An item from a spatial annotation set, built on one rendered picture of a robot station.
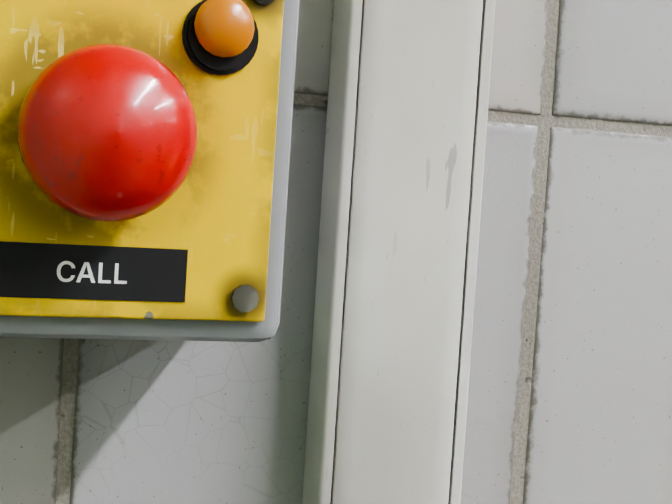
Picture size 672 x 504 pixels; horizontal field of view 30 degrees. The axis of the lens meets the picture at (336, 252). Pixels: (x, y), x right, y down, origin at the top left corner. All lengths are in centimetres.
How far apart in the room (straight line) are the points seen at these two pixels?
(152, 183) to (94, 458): 13
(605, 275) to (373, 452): 11
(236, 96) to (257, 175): 2
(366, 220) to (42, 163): 13
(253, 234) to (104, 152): 5
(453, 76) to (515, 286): 8
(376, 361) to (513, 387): 6
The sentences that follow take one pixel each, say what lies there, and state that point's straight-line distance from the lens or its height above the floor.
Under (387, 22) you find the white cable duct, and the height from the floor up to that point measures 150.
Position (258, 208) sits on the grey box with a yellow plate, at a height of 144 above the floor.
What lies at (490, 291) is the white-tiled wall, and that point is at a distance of 42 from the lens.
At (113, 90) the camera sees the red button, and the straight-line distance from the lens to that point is 28.
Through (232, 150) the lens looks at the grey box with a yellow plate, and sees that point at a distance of 31.
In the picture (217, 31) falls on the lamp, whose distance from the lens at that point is 30.
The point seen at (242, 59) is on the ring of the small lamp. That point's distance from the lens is 31.
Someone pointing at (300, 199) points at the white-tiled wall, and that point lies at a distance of 39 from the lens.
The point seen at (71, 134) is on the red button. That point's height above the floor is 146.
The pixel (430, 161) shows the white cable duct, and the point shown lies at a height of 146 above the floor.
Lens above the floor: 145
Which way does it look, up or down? 3 degrees down
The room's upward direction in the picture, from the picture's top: 4 degrees clockwise
